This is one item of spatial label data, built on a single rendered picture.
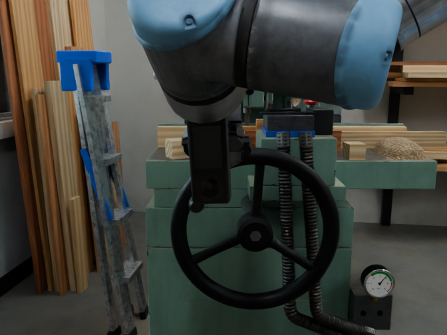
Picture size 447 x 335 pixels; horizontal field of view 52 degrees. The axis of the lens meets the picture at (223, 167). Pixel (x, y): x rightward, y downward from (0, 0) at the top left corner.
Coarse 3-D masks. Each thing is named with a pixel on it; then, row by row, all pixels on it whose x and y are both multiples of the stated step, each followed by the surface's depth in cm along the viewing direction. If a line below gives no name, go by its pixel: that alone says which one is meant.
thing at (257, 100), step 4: (256, 92) 103; (260, 92) 103; (248, 96) 103; (252, 96) 103; (256, 96) 103; (260, 96) 103; (264, 96) 105; (244, 100) 103; (248, 100) 103; (252, 100) 103; (256, 100) 103; (260, 100) 103; (264, 100) 105; (244, 104) 104; (248, 104) 104; (252, 104) 104; (256, 104) 104; (260, 104) 104; (244, 108) 108; (248, 108) 108; (244, 112) 108; (248, 112) 108
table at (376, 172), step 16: (160, 160) 95; (176, 160) 95; (352, 160) 95; (368, 160) 95; (384, 160) 95; (400, 160) 95; (416, 160) 95; (432, 160) 95; (160, 176) 95; (176, 176) 95; (240, 176) 95; (336, 176) 95; (352, 176) 95; (368, 176) 95; (384, 176) 95; (400, 176) 95; (416, 176) 95; (432, 176) 95; (272, 192) 86; (336, 192) 86
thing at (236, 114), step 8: (240, 104) 57; (240, 112) 57; (184, 120) 57; (232, 120) 56; (240, 120) 56; (232, 128) 56; (240, 128) 57; (184, 136) 58; (232, 136) 56; (240, 136) 57; (232, 144) 58; (240, 144) 58
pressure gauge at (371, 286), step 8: (368, 272) 93; (376, 272) 92; (384, 272) 92; (368, 280) 93; (376, 280) 93; (384, 280) 93; (392, 280) 93; (368, 288) 93; (376, 288) 93; (384, 288) 93; (392, 288) 93; (376, 296) 93; (384, 296) 93
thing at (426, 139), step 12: (348, 132) 109; (360, 132) 109; (372, 132) 109; (384, 132) 109; (396, 132) 109; (408, 132) 109; (420, 132) 109; (432, 132) 108; (444, 132) 108; (372, 144) 109; (420, 144) 109; (432, 144) 109; (444, 144) 109
